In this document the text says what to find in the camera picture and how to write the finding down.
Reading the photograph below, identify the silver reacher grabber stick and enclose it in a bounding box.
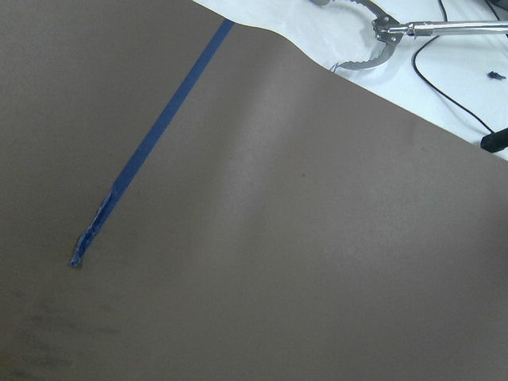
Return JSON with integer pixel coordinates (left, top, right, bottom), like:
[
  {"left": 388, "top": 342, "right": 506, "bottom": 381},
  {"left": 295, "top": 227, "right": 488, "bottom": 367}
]
[{"left": 338, "top": 0, "right": 507, "bottom": 71}]

